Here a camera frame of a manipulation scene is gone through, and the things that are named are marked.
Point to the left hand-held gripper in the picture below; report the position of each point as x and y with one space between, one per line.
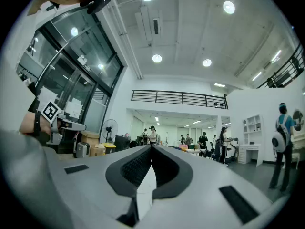
51 111

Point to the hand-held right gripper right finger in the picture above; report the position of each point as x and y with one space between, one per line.
202 199

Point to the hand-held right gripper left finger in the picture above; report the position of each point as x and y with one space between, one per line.
95 187

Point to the person's left forearm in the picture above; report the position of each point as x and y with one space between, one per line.
27 125

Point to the white paper sheet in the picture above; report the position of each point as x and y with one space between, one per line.
46 96
74 107

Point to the cardboard box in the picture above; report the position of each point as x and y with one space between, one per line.
96 150
90 138

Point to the silver suitcase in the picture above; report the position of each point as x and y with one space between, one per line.
82 149

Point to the black standing fan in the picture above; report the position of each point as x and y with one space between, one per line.
108 129

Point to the black wristband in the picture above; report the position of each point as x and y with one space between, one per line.
37 125

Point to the black bin with yellow lid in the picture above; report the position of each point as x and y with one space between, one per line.
110 148

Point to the black cabinet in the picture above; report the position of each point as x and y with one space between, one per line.
121 143

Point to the white folding table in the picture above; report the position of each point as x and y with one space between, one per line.
194 150

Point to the white and black robot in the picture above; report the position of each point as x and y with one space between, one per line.
231 151

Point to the black door sign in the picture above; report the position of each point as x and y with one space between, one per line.
87 69

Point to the white desk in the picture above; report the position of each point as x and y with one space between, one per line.
247 149

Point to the white shelf cabinet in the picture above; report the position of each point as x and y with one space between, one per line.
245 132

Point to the black framed glass door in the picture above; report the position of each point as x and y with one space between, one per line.
78 44

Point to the white ceiling pipes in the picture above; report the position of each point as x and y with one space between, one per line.
128 46

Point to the black mezzanine railing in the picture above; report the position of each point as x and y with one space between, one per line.
283 71
182 99

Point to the white dresser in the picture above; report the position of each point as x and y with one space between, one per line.
297 137

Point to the white ceiling air conditioner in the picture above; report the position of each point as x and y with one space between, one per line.
149 23

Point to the black head-mounted camera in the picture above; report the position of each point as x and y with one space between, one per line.
97 5

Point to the round wall mirror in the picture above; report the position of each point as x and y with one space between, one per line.
297 118

